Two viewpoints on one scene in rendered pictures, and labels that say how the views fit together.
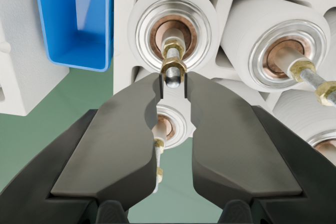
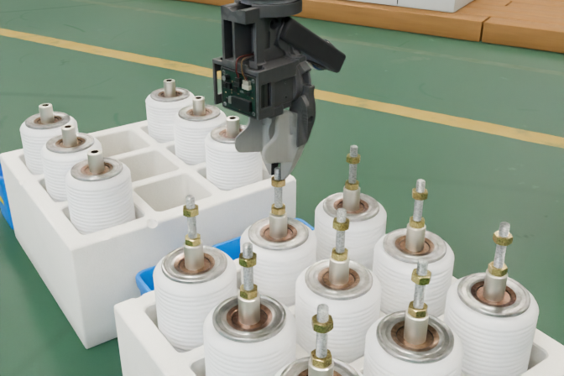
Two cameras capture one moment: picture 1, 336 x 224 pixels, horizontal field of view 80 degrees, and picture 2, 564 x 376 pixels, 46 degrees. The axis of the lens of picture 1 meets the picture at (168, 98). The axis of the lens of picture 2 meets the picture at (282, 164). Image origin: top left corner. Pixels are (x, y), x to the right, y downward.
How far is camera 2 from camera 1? 0.79 m
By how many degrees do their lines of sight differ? 88
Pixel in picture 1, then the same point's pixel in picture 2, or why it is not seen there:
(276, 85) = (318, 289)
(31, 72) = (119, 258)
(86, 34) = not seen: hidden behind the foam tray
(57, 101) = (13, 358)
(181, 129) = (210, 274)
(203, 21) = (305, 235)
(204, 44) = (294, 242)
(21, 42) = (154, 242)
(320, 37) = (368, 279)
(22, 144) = not seen: outside the picture
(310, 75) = (340, 239)
